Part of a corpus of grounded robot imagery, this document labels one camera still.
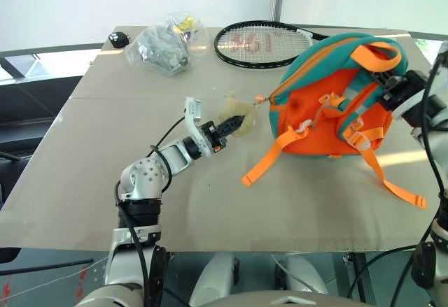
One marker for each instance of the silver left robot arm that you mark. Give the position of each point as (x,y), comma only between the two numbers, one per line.
(143,179)

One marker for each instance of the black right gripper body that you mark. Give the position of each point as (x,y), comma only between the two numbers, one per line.
(406,86)

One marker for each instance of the orange and teal backpack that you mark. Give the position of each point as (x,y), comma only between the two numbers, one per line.
(308,111)

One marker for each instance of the silver robot torso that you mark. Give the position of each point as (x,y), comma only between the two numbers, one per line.
(224,301)

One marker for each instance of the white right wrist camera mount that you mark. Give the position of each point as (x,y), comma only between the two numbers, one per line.
(407,106)

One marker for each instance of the black tennis racket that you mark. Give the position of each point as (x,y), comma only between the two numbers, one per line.
(262,43)

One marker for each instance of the clear plastic bag with parts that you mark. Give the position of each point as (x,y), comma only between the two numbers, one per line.
(161,48)

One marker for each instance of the silver rounded robot leg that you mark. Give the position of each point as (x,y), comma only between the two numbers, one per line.
(301,273)
(215,275)

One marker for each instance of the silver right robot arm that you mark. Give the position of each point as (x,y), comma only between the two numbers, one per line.
(435,135)

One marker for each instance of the beige fluffy plush pendant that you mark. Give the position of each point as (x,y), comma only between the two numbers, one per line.
(245,111)

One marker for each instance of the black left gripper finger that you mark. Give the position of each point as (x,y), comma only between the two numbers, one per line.
(229,123)
(231,130)

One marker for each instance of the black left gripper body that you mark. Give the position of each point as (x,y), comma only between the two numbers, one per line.
(211,135)

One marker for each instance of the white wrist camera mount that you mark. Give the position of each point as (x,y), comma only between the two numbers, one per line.
(193,113)
(407,106)

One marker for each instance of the black table leg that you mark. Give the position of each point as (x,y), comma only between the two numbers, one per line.
(360,272)

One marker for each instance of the small black paw-print object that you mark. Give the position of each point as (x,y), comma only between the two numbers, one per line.
(118,39)

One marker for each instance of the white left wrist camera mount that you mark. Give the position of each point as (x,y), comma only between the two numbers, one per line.
(193,113)

